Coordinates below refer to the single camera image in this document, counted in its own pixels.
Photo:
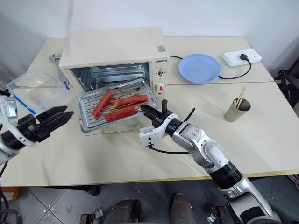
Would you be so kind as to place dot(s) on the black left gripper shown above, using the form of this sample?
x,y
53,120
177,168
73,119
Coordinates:
x,y
32,128

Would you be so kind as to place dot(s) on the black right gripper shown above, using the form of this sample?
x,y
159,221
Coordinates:
x,y
161,117

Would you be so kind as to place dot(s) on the metal baking tray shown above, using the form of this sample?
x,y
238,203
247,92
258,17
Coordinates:
x,y
87,109

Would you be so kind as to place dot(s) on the glass toaster oven door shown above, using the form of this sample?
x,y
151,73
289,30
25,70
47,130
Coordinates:
x,y
112,130

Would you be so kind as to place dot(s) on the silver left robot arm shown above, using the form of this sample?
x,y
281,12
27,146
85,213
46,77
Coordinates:
x,y
8,142

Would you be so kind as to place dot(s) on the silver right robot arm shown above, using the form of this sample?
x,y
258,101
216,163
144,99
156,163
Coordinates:
x,y
210,154

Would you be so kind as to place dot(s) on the cream oven knob red mark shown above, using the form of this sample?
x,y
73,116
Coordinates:
x,y
160,88

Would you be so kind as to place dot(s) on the red sausage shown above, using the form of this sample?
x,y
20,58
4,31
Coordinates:
x,y
119,114
102,102
133,100

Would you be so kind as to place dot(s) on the cream toaster oven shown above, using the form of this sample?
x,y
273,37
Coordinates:
x,y
112,46

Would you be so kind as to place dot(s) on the clear plastic container blue seal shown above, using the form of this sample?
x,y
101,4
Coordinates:
x,y
35,93

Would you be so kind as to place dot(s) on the light blue plate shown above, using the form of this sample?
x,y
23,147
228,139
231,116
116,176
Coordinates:
x,y
198,67

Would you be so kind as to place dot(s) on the beige paper cup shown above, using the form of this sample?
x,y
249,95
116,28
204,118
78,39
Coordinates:
x,y
232,114

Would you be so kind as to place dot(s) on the short wooden stick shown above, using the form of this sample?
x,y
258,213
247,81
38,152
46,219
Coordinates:
x,y
235,102

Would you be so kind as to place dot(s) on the long wooden chopstick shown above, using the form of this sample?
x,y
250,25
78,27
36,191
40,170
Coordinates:
x,y
241,96

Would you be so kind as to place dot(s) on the white power strip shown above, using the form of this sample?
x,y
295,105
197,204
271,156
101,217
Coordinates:
x,y
233,59

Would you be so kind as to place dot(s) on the black power plug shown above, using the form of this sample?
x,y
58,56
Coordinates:
x,y
243,57

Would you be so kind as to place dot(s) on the black chair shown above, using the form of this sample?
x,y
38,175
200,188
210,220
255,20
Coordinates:
x,y
288,86

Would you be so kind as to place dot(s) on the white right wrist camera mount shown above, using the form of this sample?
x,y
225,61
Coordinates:
x,y
151,135

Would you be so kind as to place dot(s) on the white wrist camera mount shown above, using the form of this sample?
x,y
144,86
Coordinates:
x,y
151,135
9,107

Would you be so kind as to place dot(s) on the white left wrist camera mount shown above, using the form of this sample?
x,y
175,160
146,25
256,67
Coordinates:
x,y
9,107

